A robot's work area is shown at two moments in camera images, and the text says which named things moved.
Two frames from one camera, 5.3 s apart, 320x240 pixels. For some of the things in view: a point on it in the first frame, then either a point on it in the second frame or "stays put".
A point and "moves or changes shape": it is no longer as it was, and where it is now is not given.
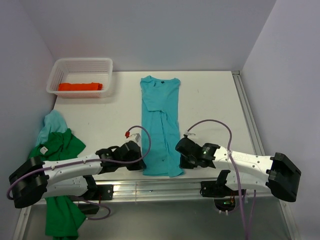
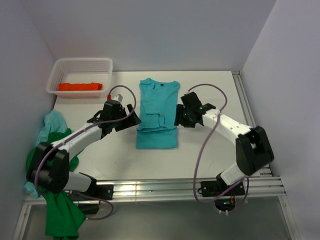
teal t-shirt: (160, 100) moves or changes shape
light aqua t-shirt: (54, 122) stays put
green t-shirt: (63, 216) stays put
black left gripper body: (132, 166) to (125, 122)
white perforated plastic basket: (87, 70) stays put
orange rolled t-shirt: (92, 86) stays put
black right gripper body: (187, 162) to (182, 117)
